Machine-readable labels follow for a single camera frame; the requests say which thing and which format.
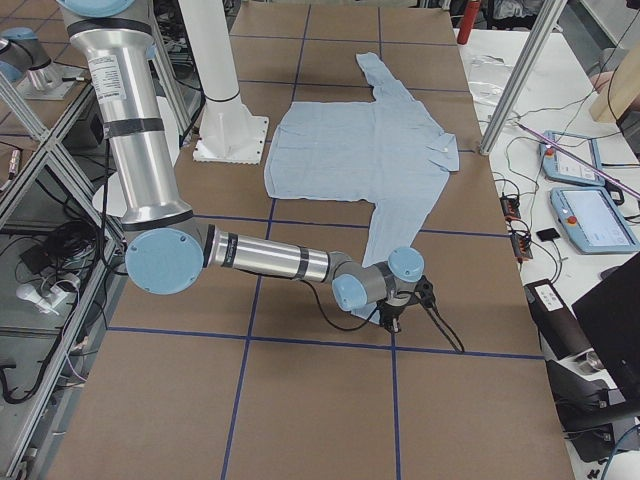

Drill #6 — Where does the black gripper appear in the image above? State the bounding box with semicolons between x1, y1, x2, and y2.
377;300;406;333

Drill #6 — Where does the light blue button shirt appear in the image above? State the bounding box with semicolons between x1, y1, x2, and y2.
263;51;461;325

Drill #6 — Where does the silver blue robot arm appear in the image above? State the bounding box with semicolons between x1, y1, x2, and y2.
60;1;433;333

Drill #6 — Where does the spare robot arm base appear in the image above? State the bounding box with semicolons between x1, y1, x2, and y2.
1;27;87;100

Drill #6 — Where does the person hand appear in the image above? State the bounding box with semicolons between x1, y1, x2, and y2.
590;71;614;93

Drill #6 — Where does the orange circuit board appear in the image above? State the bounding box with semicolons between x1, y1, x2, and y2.
499;195;533;264

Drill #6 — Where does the small black card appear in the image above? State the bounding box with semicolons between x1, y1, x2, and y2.
536;228;561;242

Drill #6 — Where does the black monitor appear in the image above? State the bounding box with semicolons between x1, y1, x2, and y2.
572;255;639;399

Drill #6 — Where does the near teach pendant tablet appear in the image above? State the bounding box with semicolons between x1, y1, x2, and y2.
549;187;639;254

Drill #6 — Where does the teach pendant tablet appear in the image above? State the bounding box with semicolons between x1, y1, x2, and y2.
538;129;616;187
549;187;639;254

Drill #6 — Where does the far teach pendant tablet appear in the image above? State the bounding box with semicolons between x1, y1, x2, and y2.
538;129;616;187

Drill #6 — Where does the purple rod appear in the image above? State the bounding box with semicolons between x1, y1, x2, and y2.
516;122;640;200

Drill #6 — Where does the crumpled clear plastic bag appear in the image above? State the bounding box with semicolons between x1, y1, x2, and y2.
462;53;514;107

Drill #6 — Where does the wooden board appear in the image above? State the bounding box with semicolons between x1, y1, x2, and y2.
589;0;640;124

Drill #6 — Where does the red bottle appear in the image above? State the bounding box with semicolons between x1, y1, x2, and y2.
456;0;482;45

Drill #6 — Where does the white power strip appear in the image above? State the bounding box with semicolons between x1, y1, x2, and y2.
16;280;80;316

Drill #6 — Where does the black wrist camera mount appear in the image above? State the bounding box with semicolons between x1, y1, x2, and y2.
414;276;436;309

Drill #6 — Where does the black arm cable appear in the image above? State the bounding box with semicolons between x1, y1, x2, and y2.
314;287;466;354

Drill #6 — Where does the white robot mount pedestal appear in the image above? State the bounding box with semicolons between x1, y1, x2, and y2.
179;0;269;164

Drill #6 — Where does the aluminium table frame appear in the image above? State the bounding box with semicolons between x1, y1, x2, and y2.
1;80;123;479

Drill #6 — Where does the aluminium frame post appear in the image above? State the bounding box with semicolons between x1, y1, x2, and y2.
479;0;567;156

